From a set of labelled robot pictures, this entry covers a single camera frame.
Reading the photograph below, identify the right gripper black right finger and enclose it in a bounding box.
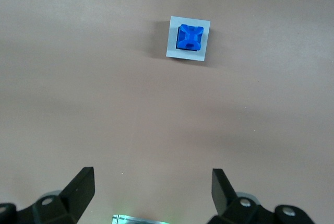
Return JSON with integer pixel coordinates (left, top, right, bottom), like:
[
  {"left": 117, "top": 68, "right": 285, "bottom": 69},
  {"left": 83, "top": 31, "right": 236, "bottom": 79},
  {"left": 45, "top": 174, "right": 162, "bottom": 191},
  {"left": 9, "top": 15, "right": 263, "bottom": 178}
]
[{"left": 208, "top": 168, "right": 316, "bottom": 224}]

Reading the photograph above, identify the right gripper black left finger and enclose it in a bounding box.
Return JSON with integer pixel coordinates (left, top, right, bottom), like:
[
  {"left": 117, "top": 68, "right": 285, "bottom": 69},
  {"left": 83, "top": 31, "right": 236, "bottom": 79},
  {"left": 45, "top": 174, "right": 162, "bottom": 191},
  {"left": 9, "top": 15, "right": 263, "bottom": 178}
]
[{"left": 0, "top": 167, "right": 96, "bottom": 224}]

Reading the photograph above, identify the blue plastic insert part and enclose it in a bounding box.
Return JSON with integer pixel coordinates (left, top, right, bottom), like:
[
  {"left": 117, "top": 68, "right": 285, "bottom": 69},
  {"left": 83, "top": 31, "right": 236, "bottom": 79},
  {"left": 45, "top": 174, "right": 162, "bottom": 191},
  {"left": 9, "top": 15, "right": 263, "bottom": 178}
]
[{"left": 176, "top": 23, "right": 205, "bottom": 52}]

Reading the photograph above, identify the gray square base block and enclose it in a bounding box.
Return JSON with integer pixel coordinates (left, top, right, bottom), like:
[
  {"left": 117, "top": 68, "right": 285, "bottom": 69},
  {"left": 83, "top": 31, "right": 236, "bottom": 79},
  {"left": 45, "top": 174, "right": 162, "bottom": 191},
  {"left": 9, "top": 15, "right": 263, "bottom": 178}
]
[{"left": 165, "top": 16, "right": 211, "bottom": 62}]

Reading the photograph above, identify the brown table cover sheet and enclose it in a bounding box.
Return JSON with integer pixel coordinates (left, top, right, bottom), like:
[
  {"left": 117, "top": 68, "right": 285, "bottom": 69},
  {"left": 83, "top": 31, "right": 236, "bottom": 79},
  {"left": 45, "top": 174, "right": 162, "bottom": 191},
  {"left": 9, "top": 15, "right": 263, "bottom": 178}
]
[{"left": 0, "top": 0, "right": 334, "bottom": 224}]

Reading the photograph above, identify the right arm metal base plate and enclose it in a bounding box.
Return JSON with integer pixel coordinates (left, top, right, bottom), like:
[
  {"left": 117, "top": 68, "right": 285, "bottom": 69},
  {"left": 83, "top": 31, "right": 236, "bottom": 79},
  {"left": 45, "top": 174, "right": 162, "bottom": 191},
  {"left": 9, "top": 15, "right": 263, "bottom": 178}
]
[{"left": 112, "top": 214, "right": 171, "bottom": 224}]

